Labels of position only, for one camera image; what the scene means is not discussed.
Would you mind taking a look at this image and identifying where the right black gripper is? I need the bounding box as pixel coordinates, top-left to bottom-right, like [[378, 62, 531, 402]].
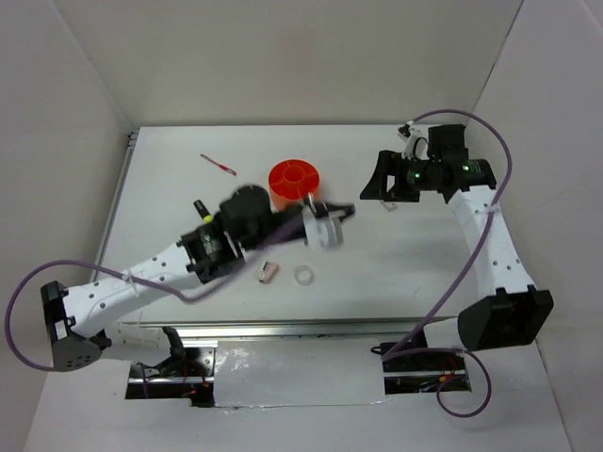
[[359, 149, 440, 202]]

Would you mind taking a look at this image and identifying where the white eraser with print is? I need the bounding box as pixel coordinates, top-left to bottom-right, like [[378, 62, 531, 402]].
[[381, 202, 397, 212]]

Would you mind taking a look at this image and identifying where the clear tape roll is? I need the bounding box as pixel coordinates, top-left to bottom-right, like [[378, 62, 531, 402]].
[[293, 266, 315, 286]]

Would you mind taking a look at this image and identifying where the pink correction tape dispenser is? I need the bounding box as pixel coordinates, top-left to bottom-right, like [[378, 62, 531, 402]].
[[257, 261, 280, 284]]

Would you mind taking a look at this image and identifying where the red pen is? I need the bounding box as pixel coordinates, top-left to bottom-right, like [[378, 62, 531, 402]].
[[200, 153, 237, 177]]

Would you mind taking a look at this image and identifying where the yellow highlighter marker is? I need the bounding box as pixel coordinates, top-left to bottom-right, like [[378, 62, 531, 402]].
[[193, 200, 213, 223]]

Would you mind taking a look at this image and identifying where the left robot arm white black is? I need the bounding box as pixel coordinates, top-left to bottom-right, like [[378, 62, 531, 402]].
[[41, 185, 355, 376]]

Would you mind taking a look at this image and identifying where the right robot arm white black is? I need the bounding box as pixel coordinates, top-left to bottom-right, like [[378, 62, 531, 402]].
[[360, 123, 554, 351]]

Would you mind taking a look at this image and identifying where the orange round compartment organizer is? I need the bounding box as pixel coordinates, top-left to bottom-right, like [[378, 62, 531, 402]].
[[268, 159, 320, 211]]

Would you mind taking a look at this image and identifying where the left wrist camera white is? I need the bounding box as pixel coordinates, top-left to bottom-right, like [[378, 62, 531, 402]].
[[302, 211, 344, 250]]

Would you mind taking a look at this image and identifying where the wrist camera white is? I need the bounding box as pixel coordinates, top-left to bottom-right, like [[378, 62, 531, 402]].
[[302, 211, 344, 250], [398, 121, 429, 160]]

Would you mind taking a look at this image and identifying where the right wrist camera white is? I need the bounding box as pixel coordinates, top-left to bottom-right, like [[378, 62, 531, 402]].
[[398, 121, 429, 160]]

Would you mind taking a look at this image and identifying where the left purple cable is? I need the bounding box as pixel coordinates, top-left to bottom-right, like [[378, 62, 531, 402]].
[[4, 211, 307, 372]]

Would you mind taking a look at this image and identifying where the purple cable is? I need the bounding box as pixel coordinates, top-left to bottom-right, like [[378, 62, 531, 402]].
[[381, 108, 513, 418], [4, 211, 307, 372]]

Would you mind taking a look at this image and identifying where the aluminium table frame rail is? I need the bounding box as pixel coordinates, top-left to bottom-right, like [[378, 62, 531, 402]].
[[100, 125, 470, 335]]

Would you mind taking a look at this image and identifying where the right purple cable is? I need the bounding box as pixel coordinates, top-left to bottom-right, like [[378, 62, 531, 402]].
[[381, 108, 513, 418]]

